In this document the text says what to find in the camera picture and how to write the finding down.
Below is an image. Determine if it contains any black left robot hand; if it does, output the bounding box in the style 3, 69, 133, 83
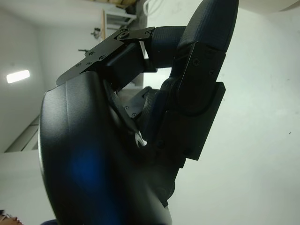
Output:
38, 0, 240, 225

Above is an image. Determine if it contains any rectangular ceiling light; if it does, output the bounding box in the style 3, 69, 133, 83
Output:
6, 69, 31, 84

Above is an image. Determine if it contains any person's head with glasses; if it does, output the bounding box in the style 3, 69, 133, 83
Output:
0, 202, 57, 225

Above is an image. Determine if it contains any white office desk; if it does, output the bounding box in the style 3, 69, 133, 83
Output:
103, 9, 139, 32

